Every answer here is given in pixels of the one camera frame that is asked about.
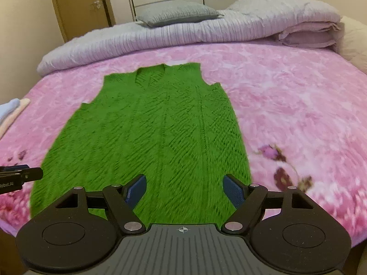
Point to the brown wooden door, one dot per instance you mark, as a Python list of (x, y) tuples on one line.
[(80, 5)]

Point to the beige cushion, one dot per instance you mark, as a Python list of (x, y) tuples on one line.
[(355, 43)]

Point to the pink floral bed blanket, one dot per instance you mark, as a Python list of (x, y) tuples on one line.
[(286, 106)]

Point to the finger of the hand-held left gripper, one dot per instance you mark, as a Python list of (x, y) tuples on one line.
[(31, 173)]

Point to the grey pillow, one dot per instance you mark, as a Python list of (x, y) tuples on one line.
[(177, 13)]

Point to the green knitted vest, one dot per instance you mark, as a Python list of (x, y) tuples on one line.
[(149, 126)]

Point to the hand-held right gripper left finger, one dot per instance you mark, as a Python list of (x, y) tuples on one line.
[(137, 189)]

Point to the lavender ribbed quilt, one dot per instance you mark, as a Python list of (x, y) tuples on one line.
[(172, 37)]

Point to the light blue folded cloth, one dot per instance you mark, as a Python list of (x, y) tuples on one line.
[(7, 110)]

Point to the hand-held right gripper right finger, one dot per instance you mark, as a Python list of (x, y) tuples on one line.
[(231, 190)]

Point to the folded towels blue and cream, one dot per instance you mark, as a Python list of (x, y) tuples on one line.
[(16, 117)]

